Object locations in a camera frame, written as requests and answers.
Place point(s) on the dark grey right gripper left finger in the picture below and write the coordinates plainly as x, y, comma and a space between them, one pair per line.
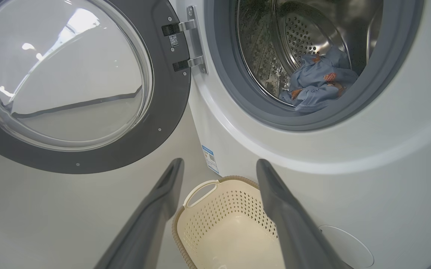
151, 224

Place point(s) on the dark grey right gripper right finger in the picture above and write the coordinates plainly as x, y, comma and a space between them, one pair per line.
293, 231

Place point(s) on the black round glass washer door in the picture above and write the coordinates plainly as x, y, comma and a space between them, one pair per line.
163, 112

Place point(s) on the blue garment with orange print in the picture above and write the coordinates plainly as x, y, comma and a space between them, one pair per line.
323, 65
312, 99

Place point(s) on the cream perforated laundry basket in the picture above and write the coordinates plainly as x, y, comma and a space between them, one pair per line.
230, 239

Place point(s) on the white front-load washing machine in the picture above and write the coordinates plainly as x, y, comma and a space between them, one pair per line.
387, 157

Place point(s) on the metal door hinge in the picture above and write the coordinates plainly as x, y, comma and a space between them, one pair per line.
196, 41

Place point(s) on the round white filter cover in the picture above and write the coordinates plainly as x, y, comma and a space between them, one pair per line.
346, 246

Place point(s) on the blue energy label sticker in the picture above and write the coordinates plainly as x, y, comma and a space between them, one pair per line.
210, 158

